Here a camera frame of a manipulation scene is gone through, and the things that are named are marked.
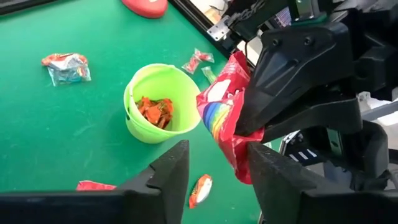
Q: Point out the backlit black keyboard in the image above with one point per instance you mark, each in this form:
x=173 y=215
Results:
x=281 y=18

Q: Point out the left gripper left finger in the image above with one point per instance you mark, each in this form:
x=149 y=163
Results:
x=168 y=186

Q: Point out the clear wrapper red candy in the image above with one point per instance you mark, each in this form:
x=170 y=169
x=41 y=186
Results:
x=191 y=64
x=203 y=56

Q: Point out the silver corner bracket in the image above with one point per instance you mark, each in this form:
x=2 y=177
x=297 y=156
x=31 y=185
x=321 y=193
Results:
x=219 y=28

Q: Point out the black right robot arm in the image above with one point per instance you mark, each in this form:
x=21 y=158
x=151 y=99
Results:
x=376 y=62

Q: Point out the black table frame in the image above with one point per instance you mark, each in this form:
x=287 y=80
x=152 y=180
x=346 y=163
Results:
x=192 y=18

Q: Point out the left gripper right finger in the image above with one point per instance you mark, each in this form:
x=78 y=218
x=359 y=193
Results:
x=273 y=186

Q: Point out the silver red candy pack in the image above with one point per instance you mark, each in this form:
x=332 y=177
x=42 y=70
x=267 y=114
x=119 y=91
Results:
x=201 y=191

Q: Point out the clear wrapper green candy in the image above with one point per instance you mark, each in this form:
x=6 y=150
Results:
x=209 y=74

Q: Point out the green table mat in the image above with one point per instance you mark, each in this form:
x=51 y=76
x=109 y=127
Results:
x=62 y=124

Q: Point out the red desk lamp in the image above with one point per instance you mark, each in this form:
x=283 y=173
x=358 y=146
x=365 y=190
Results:
x=146 y=6

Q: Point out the red Skittles candy pack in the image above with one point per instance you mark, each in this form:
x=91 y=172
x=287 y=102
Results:
x=224 y=102
x=93 y=186

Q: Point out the green plastic bucket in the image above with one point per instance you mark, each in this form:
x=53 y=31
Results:
x=161 y=84

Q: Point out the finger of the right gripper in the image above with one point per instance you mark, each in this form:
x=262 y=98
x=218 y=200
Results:
x=326 y=119
x=295 y=68

